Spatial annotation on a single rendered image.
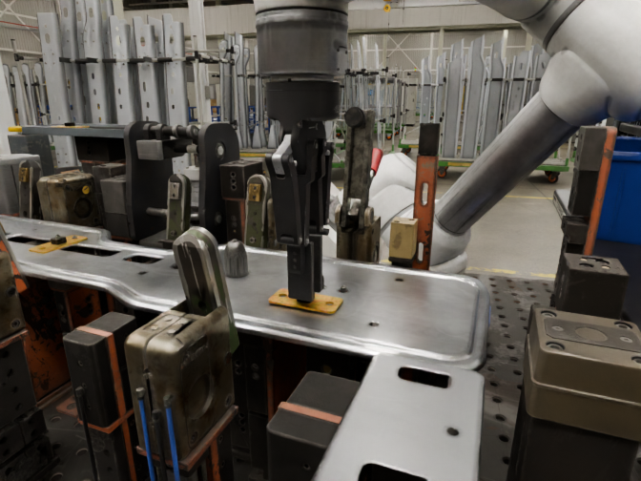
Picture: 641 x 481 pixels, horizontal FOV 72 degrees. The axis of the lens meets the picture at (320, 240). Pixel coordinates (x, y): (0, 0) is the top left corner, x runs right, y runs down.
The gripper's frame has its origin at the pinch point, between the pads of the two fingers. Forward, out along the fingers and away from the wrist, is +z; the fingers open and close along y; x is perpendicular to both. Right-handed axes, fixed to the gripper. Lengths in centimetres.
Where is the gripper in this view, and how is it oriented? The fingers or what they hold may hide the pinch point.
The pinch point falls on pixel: (304, 266)
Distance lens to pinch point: 51.1
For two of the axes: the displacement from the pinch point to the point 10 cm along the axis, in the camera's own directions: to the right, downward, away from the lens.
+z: 0.0, 9.5, 3.1
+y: 3.7, -2.9, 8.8
